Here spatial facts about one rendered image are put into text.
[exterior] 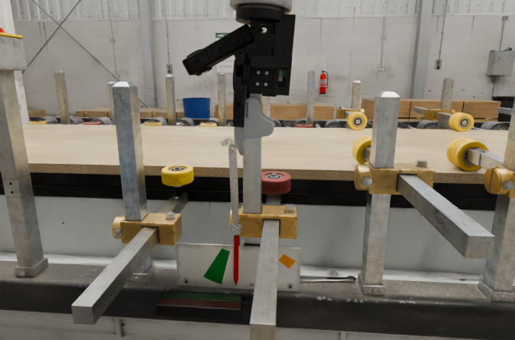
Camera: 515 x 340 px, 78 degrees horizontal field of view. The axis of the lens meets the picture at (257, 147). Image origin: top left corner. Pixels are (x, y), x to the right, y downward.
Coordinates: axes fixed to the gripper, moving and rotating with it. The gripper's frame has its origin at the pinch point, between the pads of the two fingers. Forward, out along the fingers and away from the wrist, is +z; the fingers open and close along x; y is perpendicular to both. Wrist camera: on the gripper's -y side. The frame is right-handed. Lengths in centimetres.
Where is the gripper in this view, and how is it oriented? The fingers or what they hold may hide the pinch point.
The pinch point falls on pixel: (237, 146)
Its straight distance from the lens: 50.4
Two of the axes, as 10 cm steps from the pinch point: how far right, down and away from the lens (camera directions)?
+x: 0.8, -2.0, 9.8
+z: -0.7, 9.8, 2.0
